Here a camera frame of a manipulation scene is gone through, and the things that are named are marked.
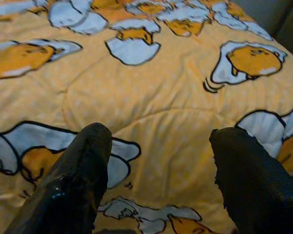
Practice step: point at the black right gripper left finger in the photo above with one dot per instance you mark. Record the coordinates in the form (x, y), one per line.
(73, 185)

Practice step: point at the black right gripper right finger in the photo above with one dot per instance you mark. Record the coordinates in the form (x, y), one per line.
(254, 190)

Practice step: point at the yellow egg print blanket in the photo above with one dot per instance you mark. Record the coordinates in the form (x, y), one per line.
(146, 97)

